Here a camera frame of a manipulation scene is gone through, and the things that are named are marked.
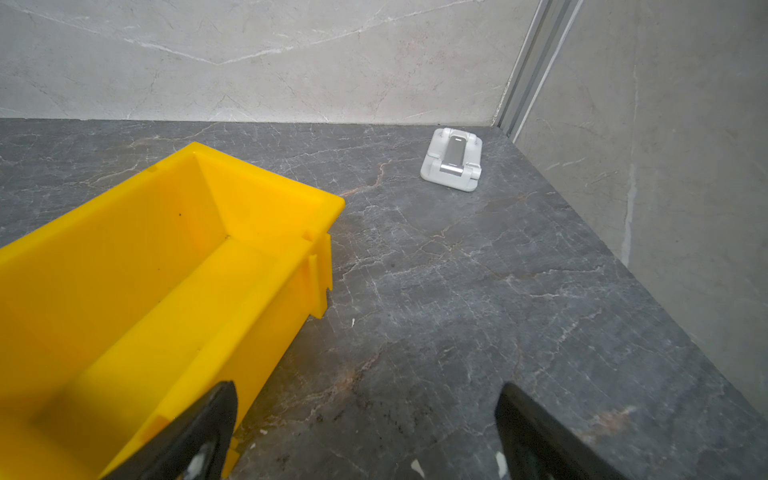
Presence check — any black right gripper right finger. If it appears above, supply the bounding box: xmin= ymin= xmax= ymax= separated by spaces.
xmin=494 ymin=382 xmax=625 ymax=479

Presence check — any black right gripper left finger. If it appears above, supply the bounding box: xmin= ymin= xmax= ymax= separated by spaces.
xmin=105 ymin=381 xmax=238 ymax=479

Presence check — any yellow plastic bin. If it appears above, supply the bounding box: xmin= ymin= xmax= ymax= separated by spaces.
xmin=1 ymin=143 xmax=345 ymax=479

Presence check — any white folding phone stand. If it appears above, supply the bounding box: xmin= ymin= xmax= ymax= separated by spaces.
xmin=420 ymin=127 xmax=483 ymax=192

